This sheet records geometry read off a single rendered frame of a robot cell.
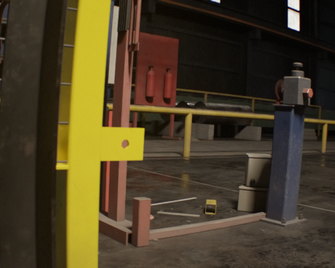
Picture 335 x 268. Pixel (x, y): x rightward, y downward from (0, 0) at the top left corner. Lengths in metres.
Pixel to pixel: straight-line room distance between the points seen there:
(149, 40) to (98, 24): 7.52
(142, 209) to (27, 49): 1.19
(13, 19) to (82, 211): 0.31
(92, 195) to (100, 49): 0.20
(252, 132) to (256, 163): 7.71
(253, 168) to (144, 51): 5.97
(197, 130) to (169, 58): 1.65
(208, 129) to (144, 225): 7.30
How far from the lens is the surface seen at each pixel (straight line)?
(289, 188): 2.03
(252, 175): 2.26
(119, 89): 1.67
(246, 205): 2.25
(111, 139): 0.67
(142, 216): 1.54
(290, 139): 2.00
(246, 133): 10.08
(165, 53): 8.31
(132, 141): 0.69
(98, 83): 0.60
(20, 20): 0.39
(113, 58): 2.06
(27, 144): 0.39
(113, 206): 1.71
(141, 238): 1.56
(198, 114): 5.07
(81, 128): 0.59
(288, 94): 2.02
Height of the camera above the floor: 0.47
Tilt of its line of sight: 3 degrees down
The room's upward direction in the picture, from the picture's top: 3 degrees clockwise
